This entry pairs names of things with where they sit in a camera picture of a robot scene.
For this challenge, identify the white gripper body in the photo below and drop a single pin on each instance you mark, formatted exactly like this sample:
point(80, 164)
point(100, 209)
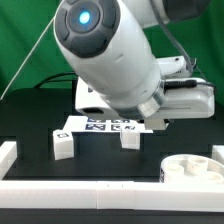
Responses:
point(176, 96)

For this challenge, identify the white front rail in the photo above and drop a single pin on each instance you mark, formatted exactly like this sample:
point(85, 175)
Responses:
point(111, 195)

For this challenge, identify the white left rail block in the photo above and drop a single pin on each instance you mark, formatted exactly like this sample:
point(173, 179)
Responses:
point(8, 155)

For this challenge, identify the white marker sheet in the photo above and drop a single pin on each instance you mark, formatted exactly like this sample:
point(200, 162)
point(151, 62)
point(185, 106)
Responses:
point(85, 124)

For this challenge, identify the white round stool seat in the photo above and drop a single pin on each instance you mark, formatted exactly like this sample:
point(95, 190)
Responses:
point(188, 168)

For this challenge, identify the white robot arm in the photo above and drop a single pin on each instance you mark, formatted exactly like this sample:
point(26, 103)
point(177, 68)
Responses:
point(118, 75)

